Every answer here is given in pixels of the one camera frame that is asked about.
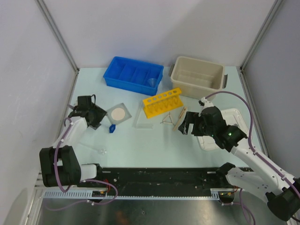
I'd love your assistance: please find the clear glass funnel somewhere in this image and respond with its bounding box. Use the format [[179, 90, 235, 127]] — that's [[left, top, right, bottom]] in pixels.
[[147, 78, 158, 88]]

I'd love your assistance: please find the wire gauze with ceramic centre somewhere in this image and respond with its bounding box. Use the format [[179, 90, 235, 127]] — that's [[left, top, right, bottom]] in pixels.
[[107, 103, 132, 125]]

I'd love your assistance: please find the wooden test tube holder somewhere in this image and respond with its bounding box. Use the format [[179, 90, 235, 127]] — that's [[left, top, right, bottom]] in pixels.
[[173, 106, 188, 131]]

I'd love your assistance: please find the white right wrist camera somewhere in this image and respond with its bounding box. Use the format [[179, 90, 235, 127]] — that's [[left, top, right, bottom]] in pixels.
[[198, 97, 209, 106]]

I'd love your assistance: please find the blue plastic divided bin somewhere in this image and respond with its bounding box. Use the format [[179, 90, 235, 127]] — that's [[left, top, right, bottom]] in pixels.
[[103, 56, 164, 96]]

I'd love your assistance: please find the clay pipe triangle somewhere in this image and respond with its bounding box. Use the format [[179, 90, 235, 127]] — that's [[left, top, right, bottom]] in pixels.
[[160, 112, 174, 125]]

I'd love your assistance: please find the aluminium frame rail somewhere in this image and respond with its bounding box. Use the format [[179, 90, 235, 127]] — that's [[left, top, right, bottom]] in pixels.
[[35, 172, 45, 188]]

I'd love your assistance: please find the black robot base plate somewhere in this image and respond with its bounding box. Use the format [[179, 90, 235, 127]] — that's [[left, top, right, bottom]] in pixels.
[[79, 167, 237, 194]]

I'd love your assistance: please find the clear glass test tube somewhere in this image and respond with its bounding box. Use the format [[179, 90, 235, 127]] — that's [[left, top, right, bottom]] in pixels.
[[133, 103, 143, 128]]

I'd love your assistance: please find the slotted cable duct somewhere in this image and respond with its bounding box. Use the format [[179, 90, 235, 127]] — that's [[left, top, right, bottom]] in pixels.
[[41, 188, 232, 200]]

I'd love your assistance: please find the yellow test tube rack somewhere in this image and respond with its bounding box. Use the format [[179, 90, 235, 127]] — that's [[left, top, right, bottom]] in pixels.
[[142, 88, 183, 119]]

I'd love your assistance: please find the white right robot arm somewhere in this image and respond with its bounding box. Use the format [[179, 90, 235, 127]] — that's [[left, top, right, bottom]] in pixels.
[[178, 106, 300, 221]]

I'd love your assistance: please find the clear round bottom flask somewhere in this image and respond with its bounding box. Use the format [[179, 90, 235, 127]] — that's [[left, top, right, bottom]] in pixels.
[[79, 142, 107, 155]]

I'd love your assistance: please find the white plastic lid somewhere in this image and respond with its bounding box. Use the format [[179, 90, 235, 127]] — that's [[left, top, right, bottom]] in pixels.
[[197, 108, 249, 151]]

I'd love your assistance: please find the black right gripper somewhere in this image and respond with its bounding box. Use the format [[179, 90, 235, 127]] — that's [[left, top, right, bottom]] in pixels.
[[178, 112, 216, 138]]

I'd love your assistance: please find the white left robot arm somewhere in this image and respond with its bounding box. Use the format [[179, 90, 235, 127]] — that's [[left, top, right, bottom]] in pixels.
[[39, 94, 107, 192]]

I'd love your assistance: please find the beige plastic storage box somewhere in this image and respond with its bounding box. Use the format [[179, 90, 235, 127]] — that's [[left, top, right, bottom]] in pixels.
[[170, 56, 228, 99]]

